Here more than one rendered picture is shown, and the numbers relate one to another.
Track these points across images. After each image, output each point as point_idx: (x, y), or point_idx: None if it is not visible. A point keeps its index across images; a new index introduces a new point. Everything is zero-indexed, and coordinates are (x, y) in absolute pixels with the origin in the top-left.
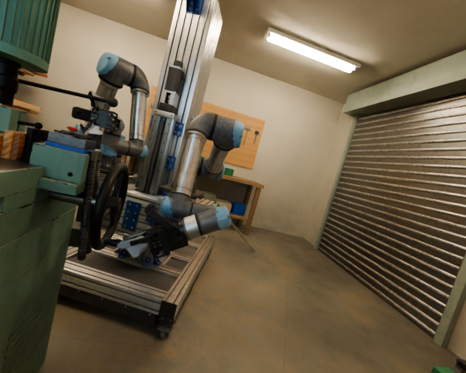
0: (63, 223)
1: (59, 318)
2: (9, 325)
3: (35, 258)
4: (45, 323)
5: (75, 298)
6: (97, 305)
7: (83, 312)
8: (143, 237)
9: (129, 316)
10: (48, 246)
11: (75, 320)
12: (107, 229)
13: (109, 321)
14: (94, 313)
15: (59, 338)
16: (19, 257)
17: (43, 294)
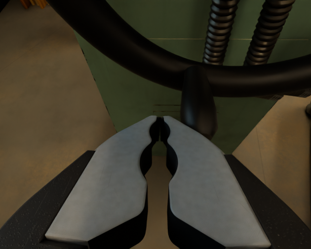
0: None
1: (286, 145)
2: (148, 93)
3: (188, 30)
4: (226, 130)
5: None
6: None
7: (307, 167)
8: (40, 248)
9: None
10: (233, 26)
11: (290, 164)
12: (309, 54)
13: (307, 207)
14: None
15: (259, 158)
16: (137, 4)
17: (218, 98)
